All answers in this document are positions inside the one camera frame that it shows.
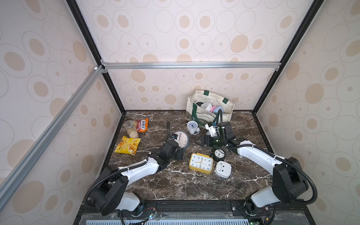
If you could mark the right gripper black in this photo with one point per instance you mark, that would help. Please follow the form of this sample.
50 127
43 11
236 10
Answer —
209 140

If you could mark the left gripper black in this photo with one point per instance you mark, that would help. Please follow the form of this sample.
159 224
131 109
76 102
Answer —
180 154

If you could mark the blue round clock beige face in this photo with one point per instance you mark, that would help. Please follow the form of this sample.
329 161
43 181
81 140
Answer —
181 138

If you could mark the small black round clock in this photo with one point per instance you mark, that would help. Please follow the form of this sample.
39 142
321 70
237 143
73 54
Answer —
217 154

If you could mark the small white round clock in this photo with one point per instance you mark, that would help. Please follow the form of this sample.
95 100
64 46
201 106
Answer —
193 128

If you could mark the white square clock orange hands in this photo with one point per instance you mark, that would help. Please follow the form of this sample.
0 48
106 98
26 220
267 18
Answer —
206 106

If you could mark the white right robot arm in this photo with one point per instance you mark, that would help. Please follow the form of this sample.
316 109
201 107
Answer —
289 182

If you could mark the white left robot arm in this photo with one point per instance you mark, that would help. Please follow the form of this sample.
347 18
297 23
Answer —
108 192

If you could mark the yellow rectangular alarm clock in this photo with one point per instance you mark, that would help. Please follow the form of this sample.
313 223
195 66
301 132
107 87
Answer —
201 163

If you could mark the white square clock face-down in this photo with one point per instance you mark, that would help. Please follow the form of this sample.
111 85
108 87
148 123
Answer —
223 169

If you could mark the orange Fox's candy bag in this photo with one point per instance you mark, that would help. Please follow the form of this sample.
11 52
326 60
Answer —
142 125

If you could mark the yellow chips snack bag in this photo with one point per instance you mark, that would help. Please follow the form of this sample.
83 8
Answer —
128 146

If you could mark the canvas tote bag green handles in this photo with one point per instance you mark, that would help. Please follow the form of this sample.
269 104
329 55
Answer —
197 114

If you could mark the aluminium horizontal back rail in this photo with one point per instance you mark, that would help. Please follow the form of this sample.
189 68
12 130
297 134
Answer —
193 65

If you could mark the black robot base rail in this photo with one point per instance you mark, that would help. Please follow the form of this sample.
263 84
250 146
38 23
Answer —
199 212

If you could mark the black right frame post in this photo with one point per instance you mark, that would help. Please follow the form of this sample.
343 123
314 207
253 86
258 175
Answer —
304 25

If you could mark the aluminium left side rail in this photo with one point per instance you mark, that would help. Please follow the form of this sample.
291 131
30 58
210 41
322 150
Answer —
26 164

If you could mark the black vertical frame post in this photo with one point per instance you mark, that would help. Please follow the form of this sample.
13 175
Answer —
76 12

